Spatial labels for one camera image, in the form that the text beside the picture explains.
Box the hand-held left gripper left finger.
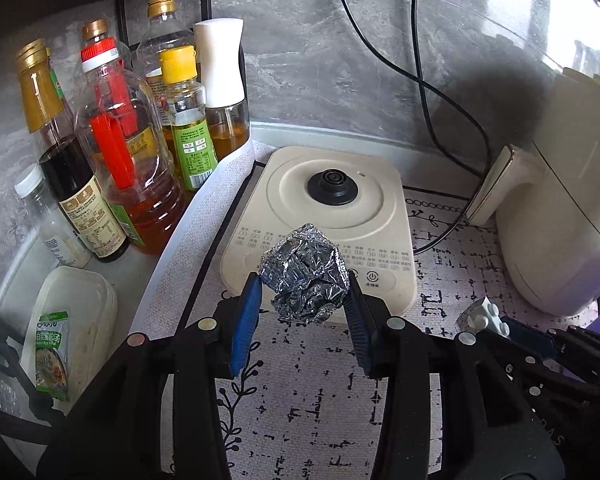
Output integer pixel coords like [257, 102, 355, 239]
[37, 272, 264, 480]

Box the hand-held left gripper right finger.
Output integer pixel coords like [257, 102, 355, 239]
[344, 270, 564, 480]

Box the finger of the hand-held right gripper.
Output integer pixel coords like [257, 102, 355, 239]
[502, 316, 600, 367]
[480, 331, 600, 404]

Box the white bumpy plastic piece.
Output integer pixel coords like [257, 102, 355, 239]
[457, 297, 511, 336]

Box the aluminium foil ball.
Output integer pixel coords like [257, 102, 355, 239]
[259, 222, 352, 326]

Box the white mat with black marks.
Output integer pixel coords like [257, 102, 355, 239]
[130, 135, 600, 480]

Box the cream kettle base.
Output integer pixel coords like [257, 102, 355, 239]
[220, 146, 416, 317]

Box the large red cap oil bottle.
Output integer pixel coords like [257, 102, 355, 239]
[75, 37, 188, 256]

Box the cream electric kettle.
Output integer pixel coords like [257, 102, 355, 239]
[465, 67, 600, 317]

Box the white plastic food container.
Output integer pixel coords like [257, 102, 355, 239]
[20, 266, 118, 401]

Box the yellow cap green label bottle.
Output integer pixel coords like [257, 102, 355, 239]
[160, 45, 220, 192]

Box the green seasoning packet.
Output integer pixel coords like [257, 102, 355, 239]
[34, 311, 71, 402]

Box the white cap clear bottle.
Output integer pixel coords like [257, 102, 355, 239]
[14, 162, 93, 268]

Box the dark soy sauce bottle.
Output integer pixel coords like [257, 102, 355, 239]
[15, 38, 131, 263]

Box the white top oil sprayer bottle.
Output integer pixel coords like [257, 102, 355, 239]
[194, 18, 251, 161]

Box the gold cap clear bottle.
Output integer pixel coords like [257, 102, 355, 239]
[82, 19, 131, 63]
[135, 0, 201, 128]

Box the black power cable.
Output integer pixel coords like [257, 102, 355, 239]
[329, 0, 492, 178]
[410, 0, 493, 256]

